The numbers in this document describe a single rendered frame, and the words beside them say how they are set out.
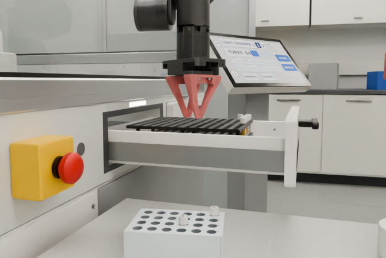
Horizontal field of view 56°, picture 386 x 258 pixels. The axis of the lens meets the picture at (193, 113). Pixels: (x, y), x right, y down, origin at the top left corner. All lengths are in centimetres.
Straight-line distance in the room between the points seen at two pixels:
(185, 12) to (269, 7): 339
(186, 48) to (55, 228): 34
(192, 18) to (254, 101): 111
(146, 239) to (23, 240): 17
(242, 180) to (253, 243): 118
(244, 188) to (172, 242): 126
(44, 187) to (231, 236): 27
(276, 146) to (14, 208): 39
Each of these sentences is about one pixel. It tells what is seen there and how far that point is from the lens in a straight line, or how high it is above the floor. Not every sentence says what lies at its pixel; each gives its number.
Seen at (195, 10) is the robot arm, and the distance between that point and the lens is 62.
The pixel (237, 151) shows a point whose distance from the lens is 61.
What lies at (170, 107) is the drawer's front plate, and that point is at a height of 92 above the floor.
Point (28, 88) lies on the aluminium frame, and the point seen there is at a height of 98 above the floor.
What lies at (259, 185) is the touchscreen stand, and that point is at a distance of 179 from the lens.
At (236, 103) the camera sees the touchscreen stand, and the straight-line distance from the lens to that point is 169.
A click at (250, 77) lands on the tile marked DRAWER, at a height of 100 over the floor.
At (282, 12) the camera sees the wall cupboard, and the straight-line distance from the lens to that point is 398.
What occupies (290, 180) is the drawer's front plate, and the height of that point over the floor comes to 83.
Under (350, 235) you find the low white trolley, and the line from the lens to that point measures 61.
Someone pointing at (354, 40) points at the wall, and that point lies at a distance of 437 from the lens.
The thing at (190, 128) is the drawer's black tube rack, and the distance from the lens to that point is 67.
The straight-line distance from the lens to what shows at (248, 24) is 233.
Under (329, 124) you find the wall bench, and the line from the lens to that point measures 362.
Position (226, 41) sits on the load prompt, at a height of 116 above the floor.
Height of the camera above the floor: 99
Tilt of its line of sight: 5 degrees down
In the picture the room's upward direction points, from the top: straight up
